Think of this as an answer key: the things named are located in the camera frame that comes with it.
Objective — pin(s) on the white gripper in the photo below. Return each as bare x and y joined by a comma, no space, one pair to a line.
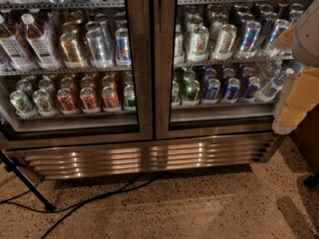
308,42

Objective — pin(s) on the glass fridge door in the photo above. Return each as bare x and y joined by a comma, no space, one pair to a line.
79,17
173,69

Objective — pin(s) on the stainless fridge bottom grille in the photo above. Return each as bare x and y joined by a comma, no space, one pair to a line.
57,163

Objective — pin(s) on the clear water bottle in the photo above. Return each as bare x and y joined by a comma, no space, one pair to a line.
274,86

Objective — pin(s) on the blue soda can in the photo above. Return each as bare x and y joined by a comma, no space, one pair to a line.
251,89
231,90
211,92

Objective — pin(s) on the dark wooden cabinet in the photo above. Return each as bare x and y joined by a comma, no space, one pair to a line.
306,138

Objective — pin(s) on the white orange tall can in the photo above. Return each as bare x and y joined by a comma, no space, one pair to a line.
197,40

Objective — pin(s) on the green soda can right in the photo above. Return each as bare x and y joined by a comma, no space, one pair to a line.
191,93

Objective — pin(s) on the green soda can left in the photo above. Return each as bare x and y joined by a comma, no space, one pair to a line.
129,98

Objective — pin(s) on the red soda can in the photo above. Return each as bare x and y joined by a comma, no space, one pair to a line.
67,101
110,99
89,101

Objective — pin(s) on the gold tall can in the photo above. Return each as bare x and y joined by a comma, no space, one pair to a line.
74,55

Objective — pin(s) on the tea bottle white label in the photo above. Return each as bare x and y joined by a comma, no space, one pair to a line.
41,42

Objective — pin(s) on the green white soda can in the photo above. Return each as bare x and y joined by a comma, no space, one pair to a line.
21,102

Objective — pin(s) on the black tripod leg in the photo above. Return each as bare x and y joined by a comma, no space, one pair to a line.
10,166

